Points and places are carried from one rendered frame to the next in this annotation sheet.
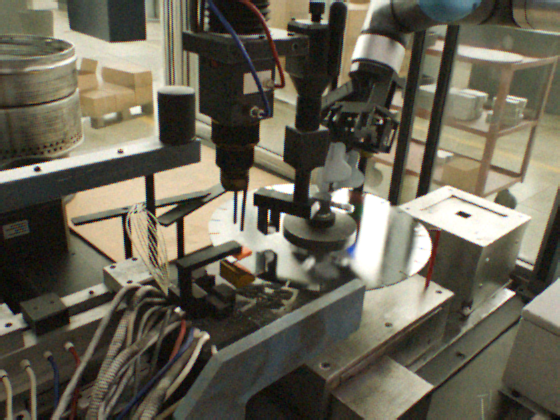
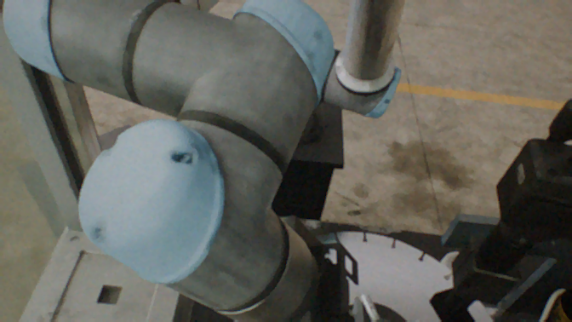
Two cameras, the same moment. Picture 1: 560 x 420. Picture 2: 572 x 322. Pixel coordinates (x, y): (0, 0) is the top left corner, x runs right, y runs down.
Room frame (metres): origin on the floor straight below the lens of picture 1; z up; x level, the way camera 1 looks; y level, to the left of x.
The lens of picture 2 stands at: (0.97, -0.02, 1.46)
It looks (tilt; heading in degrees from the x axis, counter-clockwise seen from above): 47 degrees down; 222
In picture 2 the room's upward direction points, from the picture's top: 8 degrees clockwise
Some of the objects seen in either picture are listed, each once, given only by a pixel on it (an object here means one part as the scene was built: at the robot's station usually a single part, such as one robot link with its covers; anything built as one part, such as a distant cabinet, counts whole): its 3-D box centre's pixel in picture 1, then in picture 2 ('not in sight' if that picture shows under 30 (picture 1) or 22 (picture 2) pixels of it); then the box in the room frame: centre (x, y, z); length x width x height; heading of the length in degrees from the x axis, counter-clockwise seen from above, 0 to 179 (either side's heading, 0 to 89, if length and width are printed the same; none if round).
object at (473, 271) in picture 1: (455, 248); (119, 318); (0.91, -0.34, 0.82); 0.18 x 0.18 x 0.15; 44
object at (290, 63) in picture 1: (310, 90); (521, 227); (0.65, -0.03, 1.17); 0.06 x 0.05 x 0.20; 125
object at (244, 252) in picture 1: (214, 273); not in sight; (0.59, 0.08, 0.95); 0.10 x 0.03 x 0.07; 134
